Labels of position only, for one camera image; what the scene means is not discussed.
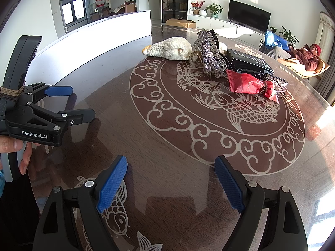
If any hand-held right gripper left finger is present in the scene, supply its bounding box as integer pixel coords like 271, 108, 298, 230
33, 155, 129, 251

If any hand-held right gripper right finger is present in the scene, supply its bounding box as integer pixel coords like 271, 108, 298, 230
214, 155, 309, 251

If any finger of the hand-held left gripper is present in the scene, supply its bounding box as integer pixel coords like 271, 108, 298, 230
25, 83, 74, 105
25, 104, 96, 136

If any red snack packet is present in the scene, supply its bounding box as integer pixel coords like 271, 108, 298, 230
226, 70, 279, 103

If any white knit pouch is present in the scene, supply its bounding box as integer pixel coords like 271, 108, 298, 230
142, 37, 193, 61

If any rhinestone bow hair clip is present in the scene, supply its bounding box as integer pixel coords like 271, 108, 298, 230
193, 30, 225, 78

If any gold hair claw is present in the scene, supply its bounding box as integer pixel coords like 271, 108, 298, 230
189, 50, 207, 67

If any black hair claw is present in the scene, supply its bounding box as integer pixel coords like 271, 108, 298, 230
205, 29, 229, 71

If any person's left hand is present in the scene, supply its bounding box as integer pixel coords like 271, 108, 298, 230
0, 135, 41, 175

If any black box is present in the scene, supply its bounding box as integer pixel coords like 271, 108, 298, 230
225, 48, 275, 76

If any flat cardboard box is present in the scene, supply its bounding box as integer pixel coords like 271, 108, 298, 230
166, 18, 196, 29

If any grey curtain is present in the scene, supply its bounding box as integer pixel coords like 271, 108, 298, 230
315, 68, 335, 104

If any dark glass display cabinet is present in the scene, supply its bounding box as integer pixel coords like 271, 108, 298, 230
160, 0, 189, 23

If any blue tote bag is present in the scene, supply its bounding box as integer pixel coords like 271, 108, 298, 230
264, 31, 291, 50

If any white television cabinet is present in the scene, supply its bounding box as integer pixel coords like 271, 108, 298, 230
187, 14, 265, 47

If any large leafy potted plant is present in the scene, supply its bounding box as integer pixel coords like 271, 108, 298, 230
279, 26, 299, 48

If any red flower arrangement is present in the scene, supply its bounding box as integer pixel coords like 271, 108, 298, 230
190, 0, 205, 15

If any black television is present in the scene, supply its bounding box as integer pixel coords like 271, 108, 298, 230
227, 0, 272, 29

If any bushy green potted plant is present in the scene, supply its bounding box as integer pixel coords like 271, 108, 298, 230
205, 3, 224, 18

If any white patterned appliance cover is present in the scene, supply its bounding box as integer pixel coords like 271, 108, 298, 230
314, 10, 335, 58

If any brown hair tie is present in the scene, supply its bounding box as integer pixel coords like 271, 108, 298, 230
259, 81, 274, 95

